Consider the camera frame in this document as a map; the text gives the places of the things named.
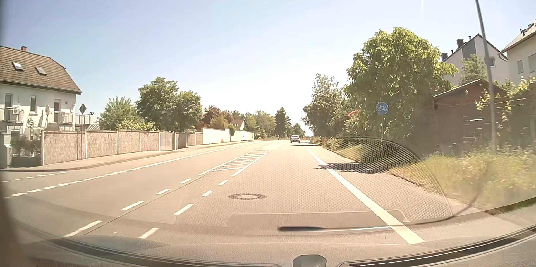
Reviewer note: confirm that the grass verge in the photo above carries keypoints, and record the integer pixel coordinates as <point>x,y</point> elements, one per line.
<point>473,173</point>

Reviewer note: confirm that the cycle path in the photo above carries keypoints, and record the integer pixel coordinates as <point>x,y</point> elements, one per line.
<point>377,179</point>

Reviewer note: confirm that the grey house with chimneys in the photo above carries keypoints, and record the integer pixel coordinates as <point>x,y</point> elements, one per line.
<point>475,60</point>

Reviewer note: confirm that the row of trees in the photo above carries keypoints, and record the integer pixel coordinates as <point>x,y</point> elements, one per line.
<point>326,108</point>
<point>167,106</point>

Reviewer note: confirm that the white wall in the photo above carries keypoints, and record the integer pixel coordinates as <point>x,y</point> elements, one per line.
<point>217,135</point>

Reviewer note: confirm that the diamond road sign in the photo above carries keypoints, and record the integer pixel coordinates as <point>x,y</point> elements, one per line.
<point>82,110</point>

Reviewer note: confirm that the grey lamp post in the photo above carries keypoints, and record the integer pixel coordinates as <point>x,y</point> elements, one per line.
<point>488,74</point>

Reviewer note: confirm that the white car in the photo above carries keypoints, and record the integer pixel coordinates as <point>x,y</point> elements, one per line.
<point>294,139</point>

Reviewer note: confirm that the round blue bicycle sign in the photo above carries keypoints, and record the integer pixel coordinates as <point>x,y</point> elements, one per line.
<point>382,109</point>

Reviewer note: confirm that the grey pavement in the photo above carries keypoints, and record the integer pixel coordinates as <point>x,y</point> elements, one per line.
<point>109,159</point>

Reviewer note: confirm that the road markings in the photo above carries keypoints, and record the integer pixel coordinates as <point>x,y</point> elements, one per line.
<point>368,202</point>

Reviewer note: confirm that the brown wooden shed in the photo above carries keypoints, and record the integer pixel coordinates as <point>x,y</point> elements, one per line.
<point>456,112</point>

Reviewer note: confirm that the stone panel wall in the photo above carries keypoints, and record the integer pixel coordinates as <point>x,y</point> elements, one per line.
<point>100,143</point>

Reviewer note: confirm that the large green tree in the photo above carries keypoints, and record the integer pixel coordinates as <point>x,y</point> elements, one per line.
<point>393,83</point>

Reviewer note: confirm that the grey asphalt road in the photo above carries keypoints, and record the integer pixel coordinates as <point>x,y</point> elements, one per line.
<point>272,175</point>

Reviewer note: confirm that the wooden fence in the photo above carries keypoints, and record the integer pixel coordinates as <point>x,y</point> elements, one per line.
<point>509,120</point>

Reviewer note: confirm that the white house with brown roof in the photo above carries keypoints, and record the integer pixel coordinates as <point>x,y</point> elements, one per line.
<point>33,99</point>

